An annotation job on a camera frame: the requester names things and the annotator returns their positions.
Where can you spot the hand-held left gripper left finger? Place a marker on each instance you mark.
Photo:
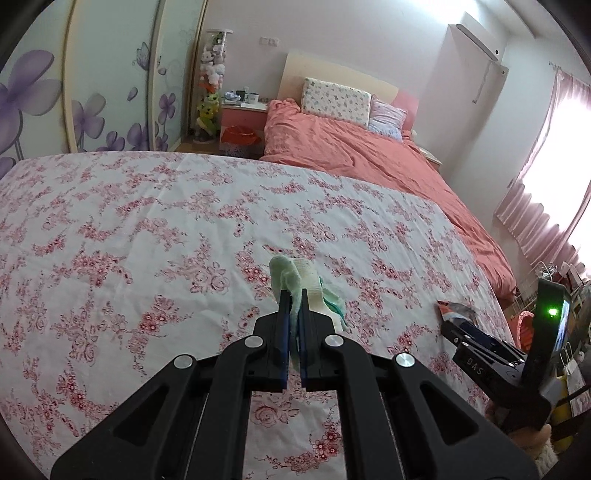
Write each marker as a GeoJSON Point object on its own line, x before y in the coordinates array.
{"type": "Point", "coordinates": [282, 332]}

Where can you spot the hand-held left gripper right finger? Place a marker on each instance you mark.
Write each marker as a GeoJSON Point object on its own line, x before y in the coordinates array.
{"type": "Point", "coordinates": [304, 344]}

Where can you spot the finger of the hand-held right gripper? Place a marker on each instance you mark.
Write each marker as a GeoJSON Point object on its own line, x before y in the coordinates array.
{"type": "Point", "coordinates": [494, 345]}
{"type": "Point", "coordinates": [473, 362]}

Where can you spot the orange plastic basket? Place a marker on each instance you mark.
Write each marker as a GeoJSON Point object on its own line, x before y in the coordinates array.
{"type": "Point", "coordinates": [525, 323]}

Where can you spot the red grey cloth piece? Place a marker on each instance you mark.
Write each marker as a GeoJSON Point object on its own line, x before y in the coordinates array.
{"type": "Point", "coordinates": [455, 311]}

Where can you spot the green white cloth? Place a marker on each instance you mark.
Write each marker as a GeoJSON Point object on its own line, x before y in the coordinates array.
{"type": "Point", "coordinates": [309, 277]}

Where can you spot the person's right forearm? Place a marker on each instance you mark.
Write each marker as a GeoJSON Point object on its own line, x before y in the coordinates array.
{"type": "Point", "coordinates": [547, 461]}

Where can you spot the person's right hand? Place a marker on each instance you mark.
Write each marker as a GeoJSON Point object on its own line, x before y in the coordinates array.
{"type": "Point", "coordinates": [531, 437]}

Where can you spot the white paper bag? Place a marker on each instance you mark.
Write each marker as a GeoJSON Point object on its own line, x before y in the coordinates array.
{"type": "Point", "coordinates": [572, 374]}

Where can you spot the pink curtain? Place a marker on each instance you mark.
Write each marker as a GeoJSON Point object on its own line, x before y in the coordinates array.
{"type": "Point", "coordinates": [545, 198]}

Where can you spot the floral pink white sheet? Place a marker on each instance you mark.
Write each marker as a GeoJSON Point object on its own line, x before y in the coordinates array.
{"type": "Point", "coordinates": [138, 230]}

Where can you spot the salmon duvet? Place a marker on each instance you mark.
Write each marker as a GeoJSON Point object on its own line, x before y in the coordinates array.
{"type": "Point", "coordinates": [392, 175]}

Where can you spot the pale nightstand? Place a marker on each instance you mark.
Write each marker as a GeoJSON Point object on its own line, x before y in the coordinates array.
{"type": "Point", "coordinates": [431, 158]}

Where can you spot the pink nightstand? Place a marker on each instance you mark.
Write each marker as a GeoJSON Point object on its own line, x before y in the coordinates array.
{"type": "Point", "coordinates": [242, 117]}

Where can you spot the yellow green plush toy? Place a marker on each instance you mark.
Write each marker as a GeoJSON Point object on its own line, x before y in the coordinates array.
{"type": "Point", "coordinates": [207, 108]}

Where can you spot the white mug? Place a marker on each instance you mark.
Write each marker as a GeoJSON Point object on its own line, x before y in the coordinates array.
{"type": "Point", "coordinates": [252, 98]}

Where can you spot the striped pink pillow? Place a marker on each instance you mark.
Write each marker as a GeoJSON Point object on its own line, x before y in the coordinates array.
{"type": "Point", "coordinates": [385, 117]}

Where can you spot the floral pillow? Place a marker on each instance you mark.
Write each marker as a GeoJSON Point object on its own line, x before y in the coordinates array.
{"type": "Point", "coordinates": [334, 99]}

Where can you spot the beige pink headboard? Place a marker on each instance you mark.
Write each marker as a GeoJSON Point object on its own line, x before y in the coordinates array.
{"type": "Point", "coordinates": [332, 69]}

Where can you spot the clear tube of plush toys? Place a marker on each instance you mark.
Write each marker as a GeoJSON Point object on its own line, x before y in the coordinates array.
{"type": "Point", "coordinates": [213, 69]}

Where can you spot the white air conditioner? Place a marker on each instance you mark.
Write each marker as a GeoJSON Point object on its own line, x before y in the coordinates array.
{"type": "Point", "coordinates": [475, 41]}

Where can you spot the wardrobe with floral doors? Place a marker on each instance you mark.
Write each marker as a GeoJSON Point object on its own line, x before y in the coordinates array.
{"type": "Point", "coordinates": [106, 55]}

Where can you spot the wall socket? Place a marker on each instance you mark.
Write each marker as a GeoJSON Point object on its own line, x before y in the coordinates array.
{"type": "Point", "coordinates": [270, 41]}

